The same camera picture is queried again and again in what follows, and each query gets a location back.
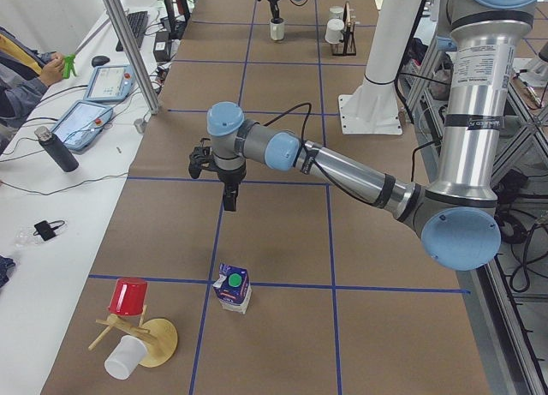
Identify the red cup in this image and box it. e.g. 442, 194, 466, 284
108, 277, 148, 316

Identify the person's grey sleeved forearm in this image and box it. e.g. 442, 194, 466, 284
1, 78, 48, 124

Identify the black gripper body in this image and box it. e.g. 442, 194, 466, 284
215, 163, 247, 193
268, 0, 280, 16

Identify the person's hand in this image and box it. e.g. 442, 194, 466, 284
39, 52, 65, 87

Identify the small metal cylinder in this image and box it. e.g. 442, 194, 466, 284
134, 118, 146, 134

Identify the aluminium frame post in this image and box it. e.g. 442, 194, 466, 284
103, 0, 159, 115

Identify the black wire cup rack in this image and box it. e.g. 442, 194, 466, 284
329, 2, 357, 57

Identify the black adapter dongle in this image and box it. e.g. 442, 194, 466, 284
33, 219, 66, 241

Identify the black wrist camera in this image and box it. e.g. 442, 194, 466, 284
188, 138, 215, 179

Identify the blue white milk carton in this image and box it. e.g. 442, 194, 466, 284
213, 263, 252, 314

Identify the black keyboard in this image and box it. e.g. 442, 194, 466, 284
126, 11, 149, 48

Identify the green clamp tool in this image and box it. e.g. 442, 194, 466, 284
63, 54, 77, 79

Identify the white ceramic mug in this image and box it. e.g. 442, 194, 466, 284
270, 18, 285, 42

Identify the far blue teach pendant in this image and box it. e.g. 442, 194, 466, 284
84, 64, 134, 103

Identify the black water bottle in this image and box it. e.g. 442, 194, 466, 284
34, 126, 79, 172

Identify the black computer mouse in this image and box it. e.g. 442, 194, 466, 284
91, 55, 110, 68

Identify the blue teach pendant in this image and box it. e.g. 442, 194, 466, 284
52, 100, 113, 153
84, 64, 134, 103

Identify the wooden cup tree stand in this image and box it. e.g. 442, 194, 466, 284
88, 304, 178, 368

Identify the white camera stand pedestal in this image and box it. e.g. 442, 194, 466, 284
338, 0, 423, 135

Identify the near blue teach pendant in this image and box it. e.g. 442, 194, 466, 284
52, 100, 113, 153

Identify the white cup on rack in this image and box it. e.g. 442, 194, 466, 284
325, 18, 345, 45

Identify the white plastic cup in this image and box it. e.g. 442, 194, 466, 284
104, 335, 147, 380

